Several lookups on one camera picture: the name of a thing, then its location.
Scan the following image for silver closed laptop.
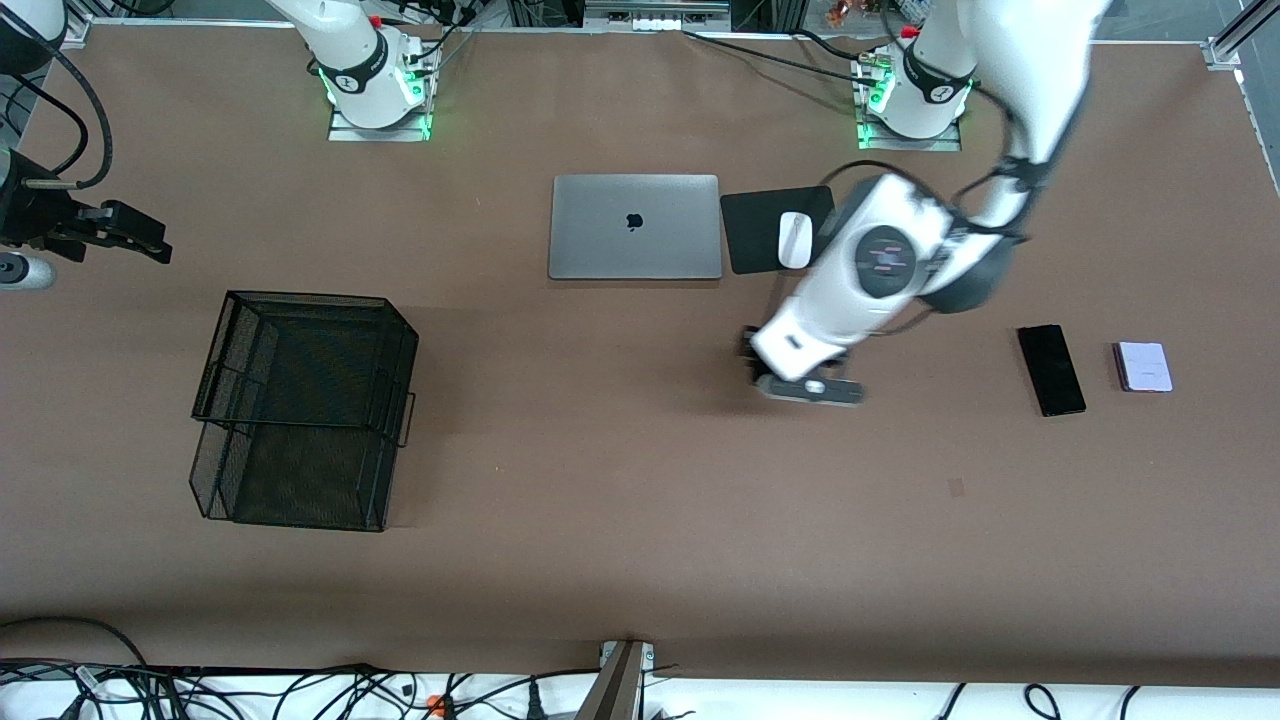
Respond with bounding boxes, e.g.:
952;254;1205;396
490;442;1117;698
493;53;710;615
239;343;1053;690
548;174;723;281

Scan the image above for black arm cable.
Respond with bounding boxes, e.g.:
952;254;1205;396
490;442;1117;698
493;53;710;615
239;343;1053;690
815;84;1031;241
0;30;113;191

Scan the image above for black mouse pad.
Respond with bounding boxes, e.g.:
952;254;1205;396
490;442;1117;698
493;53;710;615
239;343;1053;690
720;185;837;275

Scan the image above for black arched cable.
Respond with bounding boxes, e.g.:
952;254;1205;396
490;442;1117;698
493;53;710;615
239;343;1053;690
0;616;151;669

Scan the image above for aluminium camera post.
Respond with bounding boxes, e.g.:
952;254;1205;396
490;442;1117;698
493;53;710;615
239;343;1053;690
575;640;656;720

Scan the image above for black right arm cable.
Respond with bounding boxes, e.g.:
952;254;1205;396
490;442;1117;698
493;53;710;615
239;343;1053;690
0;30;113;191

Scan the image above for aluminium frame profile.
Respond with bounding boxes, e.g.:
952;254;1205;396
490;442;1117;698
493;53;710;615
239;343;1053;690
1205;0;1280;196

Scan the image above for white power strip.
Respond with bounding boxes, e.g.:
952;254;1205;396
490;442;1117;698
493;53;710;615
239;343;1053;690
583;0;731;33

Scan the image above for black cable with plug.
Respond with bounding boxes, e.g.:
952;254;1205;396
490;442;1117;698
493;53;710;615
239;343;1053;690
450;668;601;720

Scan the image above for black slab smartphone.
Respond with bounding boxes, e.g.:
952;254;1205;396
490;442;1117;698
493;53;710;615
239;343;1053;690
1017;324;1088;418

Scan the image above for black cable on table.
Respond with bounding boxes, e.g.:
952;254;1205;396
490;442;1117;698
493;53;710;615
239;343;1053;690
683;30;881;86

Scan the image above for lavender flip phone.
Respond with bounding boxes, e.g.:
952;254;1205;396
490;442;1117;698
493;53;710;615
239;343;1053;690
1113;342;1174;393

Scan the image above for white computer mouse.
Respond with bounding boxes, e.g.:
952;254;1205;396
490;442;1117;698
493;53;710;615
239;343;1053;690
778;211;813;270

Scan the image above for black two-tier mesh tray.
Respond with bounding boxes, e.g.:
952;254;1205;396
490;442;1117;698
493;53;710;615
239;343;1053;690
189;290;419;533

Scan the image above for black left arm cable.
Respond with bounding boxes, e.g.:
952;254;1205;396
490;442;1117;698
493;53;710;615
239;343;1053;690
815;84;1031;241

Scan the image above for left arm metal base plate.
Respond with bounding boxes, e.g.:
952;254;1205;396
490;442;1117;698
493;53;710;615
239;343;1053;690
857;110;963;153

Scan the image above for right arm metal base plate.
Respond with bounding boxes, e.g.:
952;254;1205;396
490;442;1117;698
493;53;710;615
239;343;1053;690
328;100;433;143

